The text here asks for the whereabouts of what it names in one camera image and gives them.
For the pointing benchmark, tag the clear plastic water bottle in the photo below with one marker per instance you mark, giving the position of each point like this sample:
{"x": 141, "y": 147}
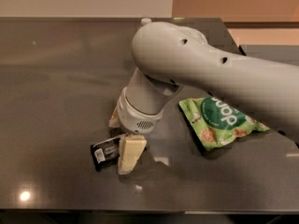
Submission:
{"x": 145, "y": 21}

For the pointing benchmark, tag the grey side table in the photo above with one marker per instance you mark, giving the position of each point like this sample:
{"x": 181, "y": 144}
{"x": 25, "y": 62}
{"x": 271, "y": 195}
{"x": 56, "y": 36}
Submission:
{"x": 277, "y": 53}

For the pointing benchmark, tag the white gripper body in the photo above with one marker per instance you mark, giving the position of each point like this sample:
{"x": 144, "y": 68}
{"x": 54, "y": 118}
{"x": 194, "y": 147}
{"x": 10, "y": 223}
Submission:
{"x": 135, "y": 119}

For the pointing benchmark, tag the black rxbar chocolate wrapper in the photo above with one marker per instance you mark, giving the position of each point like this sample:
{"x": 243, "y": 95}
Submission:
{"x": 105, "y": 153}

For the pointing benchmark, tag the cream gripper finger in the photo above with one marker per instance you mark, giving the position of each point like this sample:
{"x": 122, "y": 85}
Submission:
{"x": 114, "y": 121}
{"x": 131, "y": 146}

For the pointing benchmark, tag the green snack bag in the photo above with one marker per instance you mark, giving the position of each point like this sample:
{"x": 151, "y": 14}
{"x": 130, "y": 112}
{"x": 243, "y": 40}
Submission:
{"x": 217, "y": 124}

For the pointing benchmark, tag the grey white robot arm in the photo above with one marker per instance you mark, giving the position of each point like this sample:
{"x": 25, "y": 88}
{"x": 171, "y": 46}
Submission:
{"x": 168, "y": 57}

